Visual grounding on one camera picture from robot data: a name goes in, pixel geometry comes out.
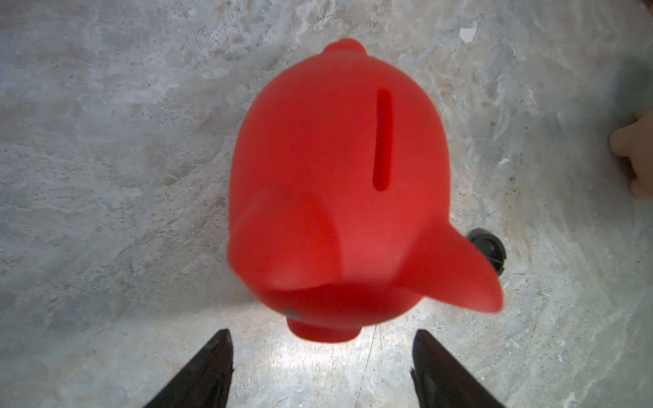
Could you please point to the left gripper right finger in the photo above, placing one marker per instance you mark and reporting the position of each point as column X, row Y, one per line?
column 440, row 380

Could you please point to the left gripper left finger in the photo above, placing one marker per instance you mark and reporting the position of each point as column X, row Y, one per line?
column 205, row 381

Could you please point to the black piggy bank plug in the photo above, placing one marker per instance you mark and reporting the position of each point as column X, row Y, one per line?
column 491, row 247

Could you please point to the red piggy bank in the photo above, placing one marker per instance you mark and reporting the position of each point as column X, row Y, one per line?
column 339, row 201

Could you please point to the near pink piggy bank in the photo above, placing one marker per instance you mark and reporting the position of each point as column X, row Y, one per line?
column 634, row 142

